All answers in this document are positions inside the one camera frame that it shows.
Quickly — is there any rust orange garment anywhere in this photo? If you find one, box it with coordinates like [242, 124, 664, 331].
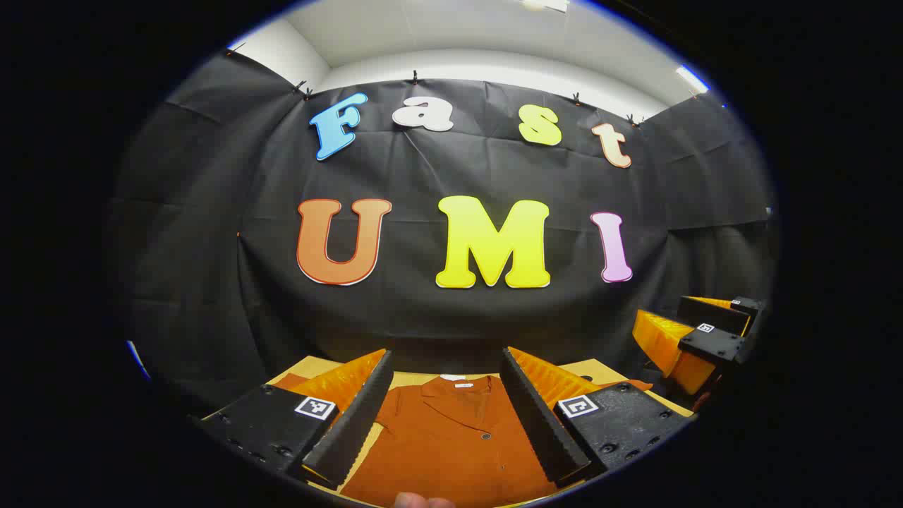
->
[272, 373, 653, 508]

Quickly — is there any black backdrop cloth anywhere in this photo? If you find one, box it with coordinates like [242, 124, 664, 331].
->
[106, 49, 780, 424]

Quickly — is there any ceiling light panel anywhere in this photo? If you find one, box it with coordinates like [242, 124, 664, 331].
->
[675, 65, 710, 95]

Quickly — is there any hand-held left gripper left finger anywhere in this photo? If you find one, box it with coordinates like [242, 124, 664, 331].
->
[189, 348, 394, 491]

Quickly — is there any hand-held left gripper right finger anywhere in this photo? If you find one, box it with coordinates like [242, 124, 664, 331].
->
[499, 346, 697, 489]

